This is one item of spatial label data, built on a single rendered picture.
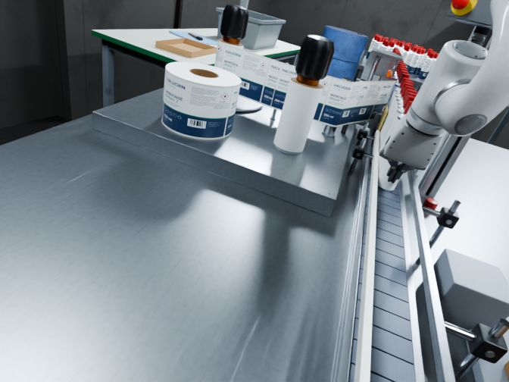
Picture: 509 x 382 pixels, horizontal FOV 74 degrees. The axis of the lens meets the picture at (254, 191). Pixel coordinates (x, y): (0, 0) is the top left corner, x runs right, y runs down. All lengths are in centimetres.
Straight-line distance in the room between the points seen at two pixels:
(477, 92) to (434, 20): 493
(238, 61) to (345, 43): 386
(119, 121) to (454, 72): 76
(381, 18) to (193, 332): 534
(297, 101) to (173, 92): 31
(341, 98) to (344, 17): 460
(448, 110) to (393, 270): 29
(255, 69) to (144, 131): 44
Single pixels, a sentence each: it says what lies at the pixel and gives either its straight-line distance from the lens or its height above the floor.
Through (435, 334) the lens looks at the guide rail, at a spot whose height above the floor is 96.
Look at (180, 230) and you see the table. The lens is 67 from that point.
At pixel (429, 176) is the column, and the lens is 110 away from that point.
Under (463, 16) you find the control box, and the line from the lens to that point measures 108.
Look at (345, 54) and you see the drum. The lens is 501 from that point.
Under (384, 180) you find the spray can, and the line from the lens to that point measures 92.
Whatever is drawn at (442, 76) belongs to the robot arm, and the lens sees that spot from 71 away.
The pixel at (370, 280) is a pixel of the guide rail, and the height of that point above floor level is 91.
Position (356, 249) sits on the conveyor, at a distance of 68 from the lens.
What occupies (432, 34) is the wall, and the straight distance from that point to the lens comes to 556.
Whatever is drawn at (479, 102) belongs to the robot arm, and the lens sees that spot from 65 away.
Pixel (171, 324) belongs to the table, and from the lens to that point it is 53.
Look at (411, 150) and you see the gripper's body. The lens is 81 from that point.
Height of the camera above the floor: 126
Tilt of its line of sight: 31 degrees down
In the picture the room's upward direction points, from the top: 15 degrees clockwise
